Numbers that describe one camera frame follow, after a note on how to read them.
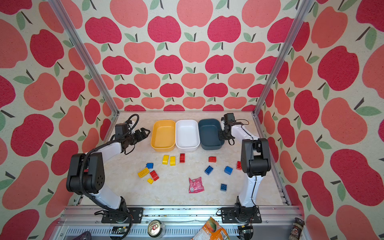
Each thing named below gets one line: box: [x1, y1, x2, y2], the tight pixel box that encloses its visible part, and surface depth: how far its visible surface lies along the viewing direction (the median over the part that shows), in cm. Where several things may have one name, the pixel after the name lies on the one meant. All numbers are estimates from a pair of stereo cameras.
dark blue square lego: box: [220, 183, 227, 192], surface depth 84 cm
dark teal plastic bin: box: [198, 118, 225, 151], surface depth 110 cm
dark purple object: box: [72, 231, 92, 240], surface depth 67 cm
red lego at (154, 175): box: [149, 170, 160, 182], surface depth 88 cm
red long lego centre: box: [179, 153, 186, 163], surface depth 96 cm
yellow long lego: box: [137, 167, 150, 178], surface depth 90 cm
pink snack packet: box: [188, 176, 205, 194], surface depth 84 cm
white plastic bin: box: [175, 119, 201, 152], surface depth 109 cm
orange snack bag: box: [191, 216, 231, 240], surface depth 69 cm
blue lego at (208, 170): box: [204, 165, 214, 176], surface depth 90 cm
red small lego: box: [208, 156, 217, 163], surface depth 95 cm
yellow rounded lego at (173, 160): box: [170, 156, 177, 166], surface depth 95 cm
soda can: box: [147, 219, 165, 239], surface depth 63 cm
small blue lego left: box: [145, 162, 154, 169], surface depth 95 cm
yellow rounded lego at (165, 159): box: [162, 155, 169, 165], surface depth 95 cm
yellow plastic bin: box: [150, 120, 176, 152], surface depth 106 cm
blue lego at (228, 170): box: [224, 165, 234, 176], surface depth 90 cm
